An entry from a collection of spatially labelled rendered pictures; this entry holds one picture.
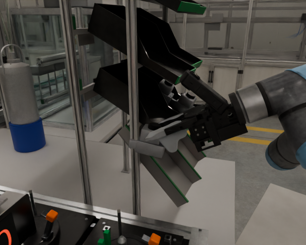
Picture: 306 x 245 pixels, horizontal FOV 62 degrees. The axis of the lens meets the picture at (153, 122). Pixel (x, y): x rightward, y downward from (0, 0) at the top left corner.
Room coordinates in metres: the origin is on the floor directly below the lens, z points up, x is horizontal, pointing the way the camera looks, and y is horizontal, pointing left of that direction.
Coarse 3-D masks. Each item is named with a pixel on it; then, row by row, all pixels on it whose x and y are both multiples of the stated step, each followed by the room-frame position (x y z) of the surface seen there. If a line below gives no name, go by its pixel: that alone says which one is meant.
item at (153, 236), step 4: (144, 236) 0.41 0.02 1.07; (148, 236) 0.41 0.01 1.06; (152, 236) 0.40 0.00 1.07; (156, 236) 0.41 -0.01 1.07; (144, 240) 0.40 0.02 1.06; (148, 240) 0.40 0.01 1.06; (152, 240) 0.40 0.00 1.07; (156, 240) 0.40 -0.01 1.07; (148, 244) 0.40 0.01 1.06; (152, 244) 0.39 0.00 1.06; (156, 244) 0.39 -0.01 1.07
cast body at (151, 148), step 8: (144, 128) 0.52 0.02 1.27; (152, 128) 0.52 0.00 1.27; (144, 136) 0.52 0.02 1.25; (136, 144) 0.52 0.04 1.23; (144, 144) 0.51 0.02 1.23; (152, 144) 0.51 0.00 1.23; (160, 144) 0.52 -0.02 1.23; (136, 152) 0.52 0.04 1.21; (144, 152) 0.51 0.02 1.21; (152, 152) 0.51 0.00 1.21; (160, 152) 0.51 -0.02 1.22
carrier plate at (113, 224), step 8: (96, 224) 0.55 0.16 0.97; (104, 224) 0.55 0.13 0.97; (112, 224) 0.55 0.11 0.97; (128, 224) 0.55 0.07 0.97; (96, 232) 0.52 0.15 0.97; (112, 232) 0.52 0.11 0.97; (128, 232) 0.52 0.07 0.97; (136, 232) 0.52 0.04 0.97; (144, 232) 0.52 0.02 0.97; (152, 232) 0.52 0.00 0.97; (160, 232) 0.52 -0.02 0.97; (88, 240) 0.49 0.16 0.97; (96, 240) 0.49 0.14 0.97; (160, 240) 0.49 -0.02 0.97; (176, 240) 0.49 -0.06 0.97
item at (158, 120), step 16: (96, 80) 0.71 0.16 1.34; (112, 80) 0.68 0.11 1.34; (144, 80) 0.78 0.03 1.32; (112, 96) 0.68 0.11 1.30; (128, 96) 0.66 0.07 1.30; (144, 96) 0.78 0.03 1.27; (160, 96) 0.76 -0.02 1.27; (128, 112) 0.66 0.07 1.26; (144, 112) 0.64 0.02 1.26; (160, 112) 0.73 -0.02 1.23; (176, 112) 0.73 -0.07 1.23
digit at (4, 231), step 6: (12, 216) 0.29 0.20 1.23; (0, 222) 0.27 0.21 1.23; (6, 222) 0.28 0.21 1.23; (12, 222) 0.29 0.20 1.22; (0, 228) 0.27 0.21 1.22; (6, 228) 0.28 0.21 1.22; (12, 228) 0.29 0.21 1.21; (0, 234) 0.27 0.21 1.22; (6, 234) 0.28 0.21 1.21; (12, 234) 0.29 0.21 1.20; (0, 240) 0.27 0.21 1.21; (6, 240) 0.27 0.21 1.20; (12, 240) 0.28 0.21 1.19; (18, 240) 0.29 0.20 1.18
